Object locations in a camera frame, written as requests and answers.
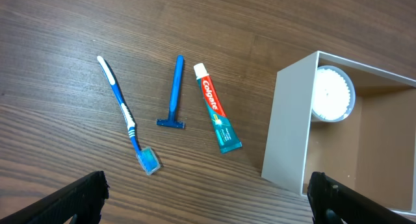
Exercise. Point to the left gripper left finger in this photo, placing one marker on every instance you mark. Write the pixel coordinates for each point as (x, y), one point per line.
(78, 202)

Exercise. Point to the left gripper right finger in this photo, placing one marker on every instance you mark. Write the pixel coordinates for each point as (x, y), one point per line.
(332, 202)

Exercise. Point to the white square cardboard box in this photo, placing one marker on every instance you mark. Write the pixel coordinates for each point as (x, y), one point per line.
(372, 151)

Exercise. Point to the red green toothpaste tube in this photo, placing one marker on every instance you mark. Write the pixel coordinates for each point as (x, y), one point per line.
(225, 134)

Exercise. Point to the blue white toothbrush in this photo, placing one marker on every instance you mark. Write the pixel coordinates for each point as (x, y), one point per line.
(145, 156)

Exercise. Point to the white round cotton swab jar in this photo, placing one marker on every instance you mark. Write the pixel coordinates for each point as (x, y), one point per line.
(334, 95)

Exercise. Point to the blue disposable razor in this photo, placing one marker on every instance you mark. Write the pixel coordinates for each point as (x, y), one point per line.
(172, 121)

